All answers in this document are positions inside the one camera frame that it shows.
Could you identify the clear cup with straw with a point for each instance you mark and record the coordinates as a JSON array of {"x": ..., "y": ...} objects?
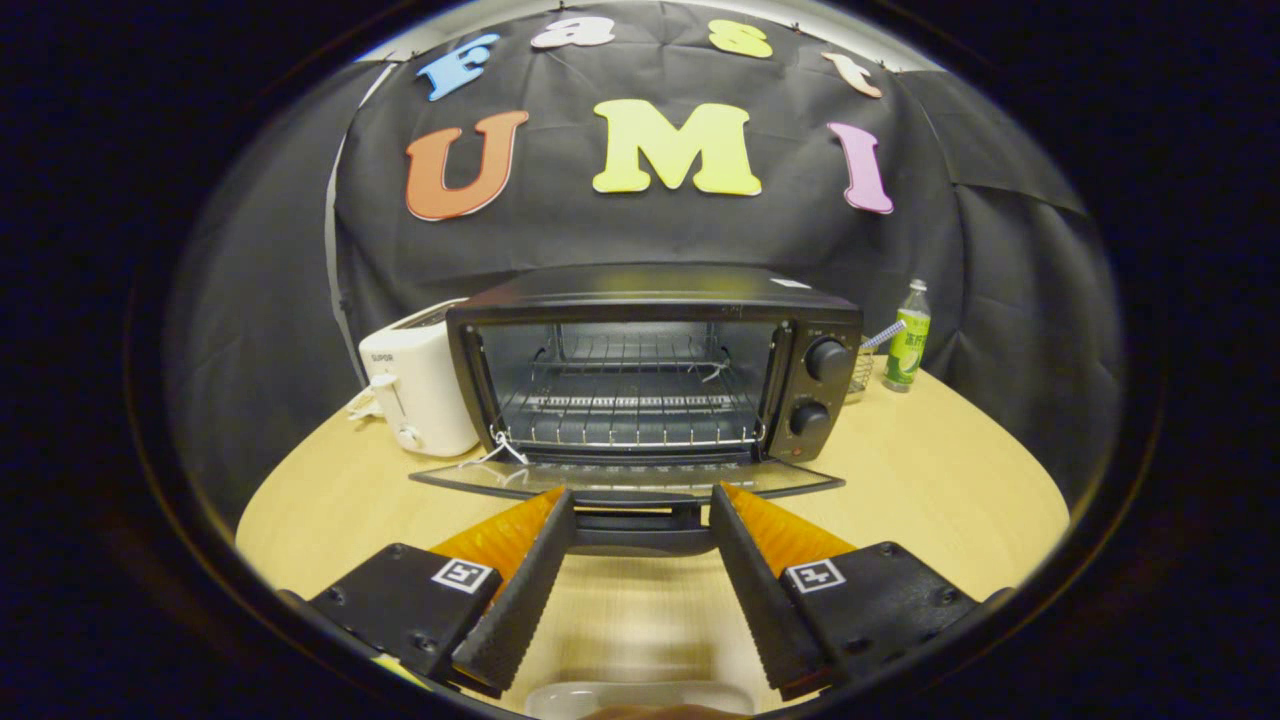
[{"x": 858, "y": 372}]

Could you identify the black backdrop cloth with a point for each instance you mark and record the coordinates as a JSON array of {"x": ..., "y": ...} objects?
[{"x": 650, "y": 235}]

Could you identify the white toaster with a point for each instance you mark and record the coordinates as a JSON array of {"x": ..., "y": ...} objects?
[{"x": 425, "y": 390}]

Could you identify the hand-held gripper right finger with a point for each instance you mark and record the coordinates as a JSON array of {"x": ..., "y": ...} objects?
[{"x": 760, "y": 600}]

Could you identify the black toaster oven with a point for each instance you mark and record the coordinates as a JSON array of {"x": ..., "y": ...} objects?
[{"x": 650, "y": 295}]

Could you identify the white plastic plate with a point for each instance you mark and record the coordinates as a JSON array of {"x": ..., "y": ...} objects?
[{"x": 640, "y": 697}]

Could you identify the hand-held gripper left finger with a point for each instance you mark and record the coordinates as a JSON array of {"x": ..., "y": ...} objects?
[{"x": 520, "y": 600}]

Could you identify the green drink bottle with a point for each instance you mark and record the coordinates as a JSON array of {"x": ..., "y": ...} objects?
[{"x": 908, "y": 345}]

